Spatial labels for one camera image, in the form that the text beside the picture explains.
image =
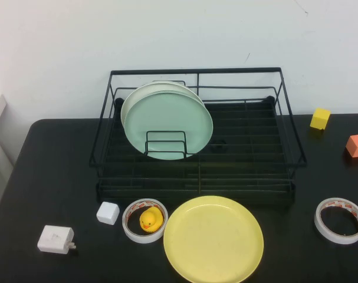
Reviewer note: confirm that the yellow plate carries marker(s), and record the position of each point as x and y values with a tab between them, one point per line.
212	238

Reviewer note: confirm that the mint green plate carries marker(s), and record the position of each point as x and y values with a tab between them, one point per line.
167	118

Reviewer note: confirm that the pale cream plate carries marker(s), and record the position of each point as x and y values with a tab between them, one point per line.
134	97

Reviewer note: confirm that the yellow rubber duck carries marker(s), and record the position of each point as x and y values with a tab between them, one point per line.
149	219

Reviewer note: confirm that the white cube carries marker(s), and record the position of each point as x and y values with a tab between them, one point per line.
108	213

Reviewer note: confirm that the white tape roll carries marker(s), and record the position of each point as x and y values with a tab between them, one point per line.
338	239
143	239

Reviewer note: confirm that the yellow cube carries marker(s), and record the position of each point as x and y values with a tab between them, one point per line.
319	119

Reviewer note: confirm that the white power adapter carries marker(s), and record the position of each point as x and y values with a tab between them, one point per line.
53	238

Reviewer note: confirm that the orange cube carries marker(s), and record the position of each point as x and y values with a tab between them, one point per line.
357	146

